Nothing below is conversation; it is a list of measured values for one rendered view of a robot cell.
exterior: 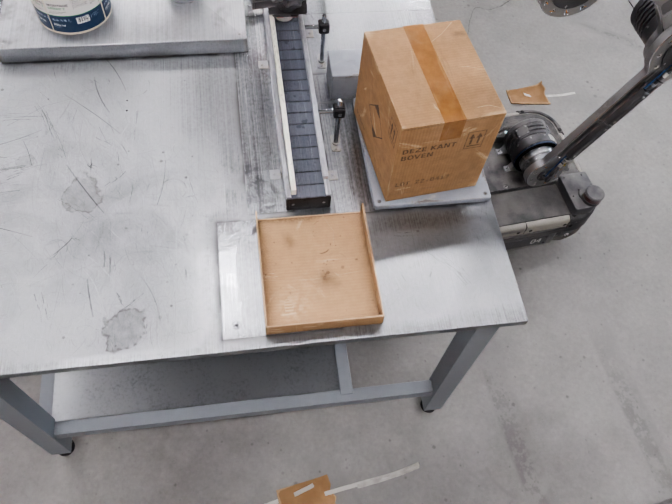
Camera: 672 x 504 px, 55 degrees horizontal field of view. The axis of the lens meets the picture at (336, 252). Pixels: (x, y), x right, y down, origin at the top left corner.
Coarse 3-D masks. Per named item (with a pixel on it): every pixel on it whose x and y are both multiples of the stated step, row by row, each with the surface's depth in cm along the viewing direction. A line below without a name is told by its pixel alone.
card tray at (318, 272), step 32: (256, 224) 149; (288, 224) 154; (320, 224) 155; (352, 224) 155; (288, 256) 150; (320, 256) 150; (352, 256) 151; (288, 288) 145; (320, 288) 146; (352, 288) 146; (288, 320) 141; (320, 320) 142; (352, 320) 139
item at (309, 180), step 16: (288, 32) 181; (288, 48) 177; (288, 64) 174; (304, 64) 175; (288, 80) 171; (304, 80) 172; (288, 96) 168; (304, 96) 169; (288, 112) 166; (304, 112) 166; (288, 128) 163; (304, 128) 163; (304, 144) 161; (304, 160) 158; (304, 176) 156; (320, 176) 156; (304, 192) 153; (320, 192) 154
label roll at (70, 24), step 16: (32, 0) 169; (48, 0) 165; (64, 0) 165; (80, 0) 167; (96, 0) 171; (48, 16) 170; (64, 16) 169; (80, 16) 171; (96, 16) 174; (64, 32) 174; (80, 32) 175
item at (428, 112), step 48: (384, 48) 146; (432, 48) 147; (384, 96) 142; (432, 96) 139; (480, 96) 140; (384, 144) 149; (432, 144) 141; (480, 144) 146; (384, 192) 156; (432, 192) 159
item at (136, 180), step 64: (0, 0) 186; (320, 0) 196; (384, 0) 198; (0, 64) 174; (64, 64) 176; (128, 64) 177; (192, 64) 179; (256, 64) 180; (0, 128) 163; (64, 128) 165; (128, 128) 166; (192, 128) 167; (256, 128) 169; (0, 192) 154; (64, 192) 155; (128, 192) 156; (192, 192) 157; (256, 192) 159; (0, 256) 145; (64, 256) 146; (128, 256) 147; (192, 256) 148; (256, 256) 149; (384, 256) 152; (448, 256) 153; (0, 320) 137; (64, 320) 138; (128, 320) 139; (192, 320) 140; (256, 320) 141; (384, 320) 143; (448, 320) 144; (512, 320) 146
